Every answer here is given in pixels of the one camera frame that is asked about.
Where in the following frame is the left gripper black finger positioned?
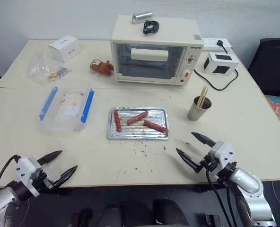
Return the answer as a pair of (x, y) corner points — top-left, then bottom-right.
(36, 150), (63, 169)
(51, 165), (79, 189)

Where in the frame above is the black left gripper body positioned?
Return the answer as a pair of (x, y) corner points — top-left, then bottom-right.
(32, 165), (60, 190)

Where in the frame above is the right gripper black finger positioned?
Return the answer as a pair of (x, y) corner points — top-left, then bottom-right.
(175, 148), (200, 169)
(191, 131), (217, 149)

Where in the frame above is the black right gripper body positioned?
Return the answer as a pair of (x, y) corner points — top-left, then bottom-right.
(193, 151), (220, 175)

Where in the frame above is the wooden chopstick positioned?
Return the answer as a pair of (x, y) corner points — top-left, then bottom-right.
(199, 85), (207, 108)
(197, 87), (204, 107)
(201, 88), (209, 108)

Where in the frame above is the metal cup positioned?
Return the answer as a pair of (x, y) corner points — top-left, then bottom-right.
(187, 95), (212, 122)

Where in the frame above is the red sausage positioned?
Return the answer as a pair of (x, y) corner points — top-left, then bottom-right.
(142, 120), (168, 134)
(113, 109), (123, 132)
(126, 110), (149, 126)

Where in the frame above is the foil-lined metal baking tray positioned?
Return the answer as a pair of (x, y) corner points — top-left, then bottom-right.
(106, 106), (170, 140)

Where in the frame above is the blue container latch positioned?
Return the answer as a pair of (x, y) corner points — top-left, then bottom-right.
(38, 86), (58, 121)
(80, 88), (95, 123)

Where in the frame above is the small black block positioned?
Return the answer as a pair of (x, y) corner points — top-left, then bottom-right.
(202, 213), (226, 227)

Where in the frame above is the dark rounded shape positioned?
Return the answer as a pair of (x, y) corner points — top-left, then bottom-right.
(99, 201), (126, 227)
(152, 197), (191, 227)

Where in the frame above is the clear plastic container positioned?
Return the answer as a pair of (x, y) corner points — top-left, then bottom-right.
(36, 79), (96, 132)

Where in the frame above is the white box with black squares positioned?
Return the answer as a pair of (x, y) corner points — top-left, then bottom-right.
(203, 52), (240, 76)

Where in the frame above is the clear bag with coloured pieces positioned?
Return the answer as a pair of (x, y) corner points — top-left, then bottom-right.
(21, 52), (72, 84)

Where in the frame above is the white power strip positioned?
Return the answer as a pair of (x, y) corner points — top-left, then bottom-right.
(201, 37), (233, 51)

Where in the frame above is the black power plug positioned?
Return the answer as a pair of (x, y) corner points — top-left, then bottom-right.
(216, 39), (228, 52)

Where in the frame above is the black chair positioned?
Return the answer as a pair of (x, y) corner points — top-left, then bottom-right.
(247, 37), (280, 97)

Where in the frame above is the brown plush toy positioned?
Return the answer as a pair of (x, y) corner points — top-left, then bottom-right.
(90, 59), (114, 77)

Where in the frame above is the white cardboard box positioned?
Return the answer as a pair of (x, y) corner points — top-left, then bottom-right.
(48, 35), (82, 63)

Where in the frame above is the white toaster oven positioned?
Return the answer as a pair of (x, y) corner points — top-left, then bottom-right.
(109, 15), (205, 87)

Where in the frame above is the silver cylinder object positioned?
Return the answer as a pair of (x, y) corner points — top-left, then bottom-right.
(131, 11), (154, 25)

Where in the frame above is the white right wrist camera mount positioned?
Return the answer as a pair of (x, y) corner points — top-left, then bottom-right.
(208, 141), (234, 169)

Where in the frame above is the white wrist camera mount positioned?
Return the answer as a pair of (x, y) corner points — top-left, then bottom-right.
(208, 141), (234, 169)
(14, 157), (43, 197)

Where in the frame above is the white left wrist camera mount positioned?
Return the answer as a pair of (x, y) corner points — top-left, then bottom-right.
(14, 157), (43, 197)

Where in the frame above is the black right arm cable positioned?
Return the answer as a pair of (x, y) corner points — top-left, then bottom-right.
(205, 165), (236, 227)

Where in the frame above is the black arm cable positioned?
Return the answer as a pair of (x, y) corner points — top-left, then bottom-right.
(0, 154), (22, 192)
(205, 165), (236, 227)

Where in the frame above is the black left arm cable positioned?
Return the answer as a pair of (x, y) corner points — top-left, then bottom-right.
(0, 154), (22, 192)

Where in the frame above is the black power cord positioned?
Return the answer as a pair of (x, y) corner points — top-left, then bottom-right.
(193, 68), (240, 92)

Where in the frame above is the coiled black cable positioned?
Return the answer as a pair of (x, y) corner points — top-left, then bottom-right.
(142, 20), (160, 35)

